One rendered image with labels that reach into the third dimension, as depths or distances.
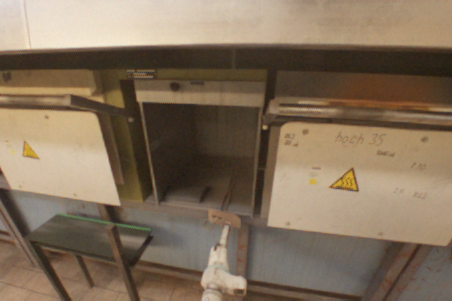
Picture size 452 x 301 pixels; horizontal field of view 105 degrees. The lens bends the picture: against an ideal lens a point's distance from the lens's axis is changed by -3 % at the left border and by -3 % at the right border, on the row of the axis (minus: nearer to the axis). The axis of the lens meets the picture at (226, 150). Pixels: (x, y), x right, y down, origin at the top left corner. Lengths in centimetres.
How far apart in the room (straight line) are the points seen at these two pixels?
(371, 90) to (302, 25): 44
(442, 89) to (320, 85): 36
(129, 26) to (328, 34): 34
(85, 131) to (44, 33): 37
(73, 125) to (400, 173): 109
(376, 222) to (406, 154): 25
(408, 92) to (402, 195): 32
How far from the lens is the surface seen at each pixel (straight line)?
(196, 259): 130
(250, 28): 36
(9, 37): 63
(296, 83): 67
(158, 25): 40
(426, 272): 147
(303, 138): 58
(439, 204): 87
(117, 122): 89
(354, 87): 72
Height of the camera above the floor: 146
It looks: 23 degrees down
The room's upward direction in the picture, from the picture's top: 1 degrees clockwise
